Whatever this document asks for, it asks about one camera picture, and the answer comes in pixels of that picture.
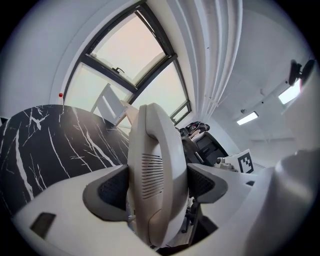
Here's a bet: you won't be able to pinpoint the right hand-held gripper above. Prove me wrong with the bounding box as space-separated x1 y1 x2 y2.
216 148 259 175

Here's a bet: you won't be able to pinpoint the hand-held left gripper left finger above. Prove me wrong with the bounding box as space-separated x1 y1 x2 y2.
12 163 156 256

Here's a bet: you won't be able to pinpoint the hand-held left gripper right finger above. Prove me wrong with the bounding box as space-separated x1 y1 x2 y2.
186 149 320 256

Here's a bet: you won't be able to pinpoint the white telephone handset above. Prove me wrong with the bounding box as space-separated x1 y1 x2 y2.
126 102 190 248

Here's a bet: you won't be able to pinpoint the black office chair grey armrests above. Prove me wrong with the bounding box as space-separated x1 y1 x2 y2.
179 124 230 166

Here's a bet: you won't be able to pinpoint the rectangular ceiling light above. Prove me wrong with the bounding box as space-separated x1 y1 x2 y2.
235 110 260 126
277 79 303 106

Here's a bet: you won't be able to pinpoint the black bag with white print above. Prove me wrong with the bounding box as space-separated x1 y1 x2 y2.
186 121 211 133

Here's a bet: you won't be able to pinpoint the black mounted device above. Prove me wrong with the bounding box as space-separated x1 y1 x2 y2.
288 58 316 86

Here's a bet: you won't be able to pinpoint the white slatted chair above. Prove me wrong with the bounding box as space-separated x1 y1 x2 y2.
89 82 141 126

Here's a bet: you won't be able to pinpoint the black-framed window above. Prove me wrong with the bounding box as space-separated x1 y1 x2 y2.
59 1 193 126

